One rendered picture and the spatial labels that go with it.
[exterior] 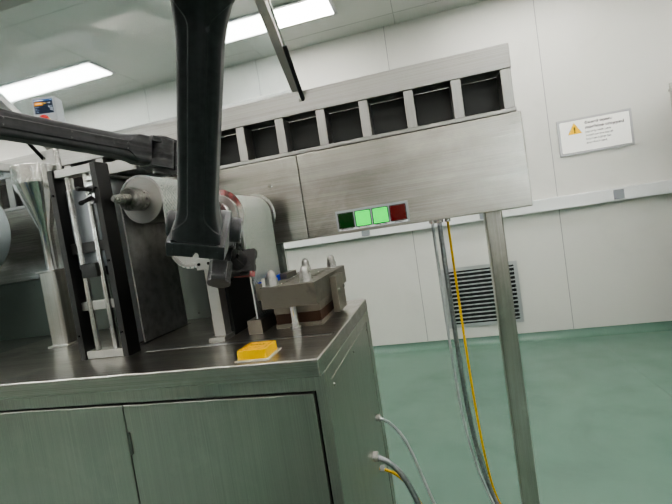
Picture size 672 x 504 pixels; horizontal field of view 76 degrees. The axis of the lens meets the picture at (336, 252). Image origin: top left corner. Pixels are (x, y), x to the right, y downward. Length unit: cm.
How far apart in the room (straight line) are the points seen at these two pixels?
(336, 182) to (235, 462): 91
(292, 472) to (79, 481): 58
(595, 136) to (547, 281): 119
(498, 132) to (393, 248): 245
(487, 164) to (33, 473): 156
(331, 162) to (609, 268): 296
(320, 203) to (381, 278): 241
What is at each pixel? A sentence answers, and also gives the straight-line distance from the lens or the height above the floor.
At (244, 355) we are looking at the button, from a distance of 100.
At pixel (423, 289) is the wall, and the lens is 385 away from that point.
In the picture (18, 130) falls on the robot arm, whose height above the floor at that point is 142.
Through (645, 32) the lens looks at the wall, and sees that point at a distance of 431.
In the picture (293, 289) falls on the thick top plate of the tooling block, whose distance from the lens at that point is 117.
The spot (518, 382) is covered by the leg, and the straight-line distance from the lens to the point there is 176.
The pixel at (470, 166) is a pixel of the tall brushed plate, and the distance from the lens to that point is 147.
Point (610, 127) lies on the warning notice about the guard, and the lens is 406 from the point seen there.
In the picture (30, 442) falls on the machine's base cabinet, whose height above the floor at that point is 73.
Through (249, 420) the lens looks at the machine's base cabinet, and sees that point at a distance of 106.
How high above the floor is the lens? 116
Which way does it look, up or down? 3 degrees down
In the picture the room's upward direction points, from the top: 9 degrees counter-clockwise
